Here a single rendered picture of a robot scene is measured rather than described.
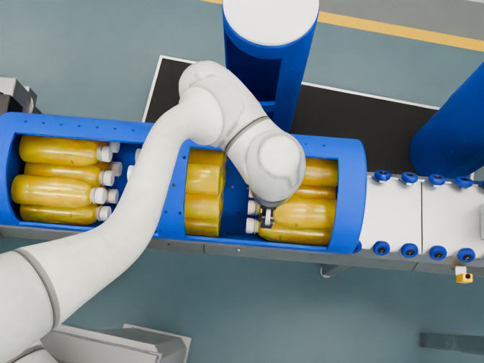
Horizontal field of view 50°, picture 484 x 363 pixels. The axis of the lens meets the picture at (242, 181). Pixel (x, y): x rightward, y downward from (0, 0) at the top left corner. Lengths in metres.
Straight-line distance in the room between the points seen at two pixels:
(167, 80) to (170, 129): 1.66
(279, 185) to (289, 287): 1.54
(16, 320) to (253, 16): 1.18
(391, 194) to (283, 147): 0.73
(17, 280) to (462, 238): 1.23
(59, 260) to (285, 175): 0.39
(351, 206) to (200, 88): 0.47
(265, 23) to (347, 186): 0.59
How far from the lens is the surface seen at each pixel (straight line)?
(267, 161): 0.83
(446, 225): 1.55
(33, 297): 0.58
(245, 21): 1.55
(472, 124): 1.90
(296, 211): 1.23
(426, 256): 1.51
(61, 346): 1.34
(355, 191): 1.18
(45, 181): 1.33
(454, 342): 2.10
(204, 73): 0.93
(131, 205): 0.70
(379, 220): 1.50
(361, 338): 2.40
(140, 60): 2.71
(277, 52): 1.55
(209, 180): 1.19
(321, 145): 1.22
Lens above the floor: 2.35
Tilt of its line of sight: 75 degrees down
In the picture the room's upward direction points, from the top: straight up
